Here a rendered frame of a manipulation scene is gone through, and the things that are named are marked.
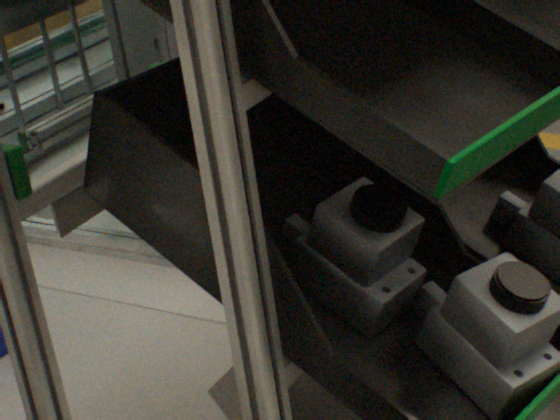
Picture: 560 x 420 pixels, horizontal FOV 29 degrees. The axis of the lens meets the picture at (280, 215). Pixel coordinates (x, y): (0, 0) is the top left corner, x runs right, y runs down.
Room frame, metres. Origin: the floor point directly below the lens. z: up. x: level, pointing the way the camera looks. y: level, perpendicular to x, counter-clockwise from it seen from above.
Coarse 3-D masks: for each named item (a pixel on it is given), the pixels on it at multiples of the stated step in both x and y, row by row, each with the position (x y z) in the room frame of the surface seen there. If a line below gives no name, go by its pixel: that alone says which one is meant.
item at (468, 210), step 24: (528, 144) 0.70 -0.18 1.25; (504, 168) 0.70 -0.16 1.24; (528, 168) 0.70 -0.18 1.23; (552, 168) 0.69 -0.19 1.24; (456, 192) 0.67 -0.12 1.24; (480, 192) 0.67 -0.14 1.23; (528, 192) 0.68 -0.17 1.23; (456, 216) 0.64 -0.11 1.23; (480, 216) 0.65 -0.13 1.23; (480, 240) 0.62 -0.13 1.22; (504, 240) 0.63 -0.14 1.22; (552, 288) 0.59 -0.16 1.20
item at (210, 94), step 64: (192, 0) 0.47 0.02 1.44; (192, 64) 0.48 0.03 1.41; (192, 128) 0.48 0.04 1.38; (0, 192) 0.58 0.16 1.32; (256, 192) 0.48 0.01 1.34; (0, 256) 0.57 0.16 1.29; (256, 256) 0.48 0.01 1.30; (0, 320) 0.57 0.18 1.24; (256, 320) 0.47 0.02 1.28; (256, 384) 0.47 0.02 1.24
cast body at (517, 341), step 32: (512, 256) 0.51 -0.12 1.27; (480, 288) 0.48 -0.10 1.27; (512, 288) 0.48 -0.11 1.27; (544, 288) 0.48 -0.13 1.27; (448, 320) 0.49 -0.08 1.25; (480, 320) 0.48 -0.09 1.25; (512, 320) 0.47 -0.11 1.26; (544, 320) 0.47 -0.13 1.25; (448, 352) 0.49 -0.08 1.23; (480, 352) 0.48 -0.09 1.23; (512, 352) 0.47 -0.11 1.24; (544, 352) 0.48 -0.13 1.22; (480, 384) 0.47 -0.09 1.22; (512, 384) 0.46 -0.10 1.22; (544, 384) 0.48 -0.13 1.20
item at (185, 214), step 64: (128, 128) 0.56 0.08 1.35; (256, 128) 0.67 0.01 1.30; (320, 128) 0.63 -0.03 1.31; (128, 192) 0.57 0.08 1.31; (192, 192) 0.53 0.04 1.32; (320, 192) 0.63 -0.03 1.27; (192, 256) 0.54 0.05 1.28; (448, 256) 0.57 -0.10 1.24; (320, 320) 0.52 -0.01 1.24; (320, 384) 0.48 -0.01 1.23; (384, 384) 0.48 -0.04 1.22; (448, 384) 0.49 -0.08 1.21
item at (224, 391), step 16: (224, 384) 0.54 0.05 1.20; (304, 384) 0.57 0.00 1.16; (224, 400) 0.54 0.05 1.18; (304, 400) 0.56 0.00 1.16; (320, 400) 0.57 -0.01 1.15; (336, 400) 0.57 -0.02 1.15; (240, 416) 0.53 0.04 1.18; (304, 416) 0.56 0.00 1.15; (320, 416) 0.56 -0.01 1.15; (336, 416) 0.56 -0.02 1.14; (352, 416) 0.57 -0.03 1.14
